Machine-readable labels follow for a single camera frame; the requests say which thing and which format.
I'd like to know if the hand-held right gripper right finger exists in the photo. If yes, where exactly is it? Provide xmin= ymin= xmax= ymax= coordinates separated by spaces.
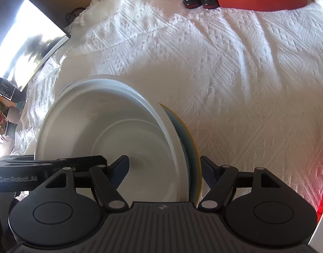
xmin=198 ymin=155 xmax=282 ymax=213

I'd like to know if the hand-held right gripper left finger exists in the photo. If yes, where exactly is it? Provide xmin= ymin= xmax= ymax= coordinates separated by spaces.
xmin=44 ymin=155 xmax=130 ymax=213

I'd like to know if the white woven tablecloth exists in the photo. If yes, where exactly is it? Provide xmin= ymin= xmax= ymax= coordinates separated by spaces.
xmin=9 ymin=0 xmax=323 ymax=211

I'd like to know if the curved black monitor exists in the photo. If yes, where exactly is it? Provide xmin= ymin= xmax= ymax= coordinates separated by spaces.
xmin=0 ymin=0 xmax=71 ymax=93

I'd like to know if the dark cable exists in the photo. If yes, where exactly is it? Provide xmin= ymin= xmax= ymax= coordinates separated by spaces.
xmin=65 ymin=7 xmax=84 ymax=25

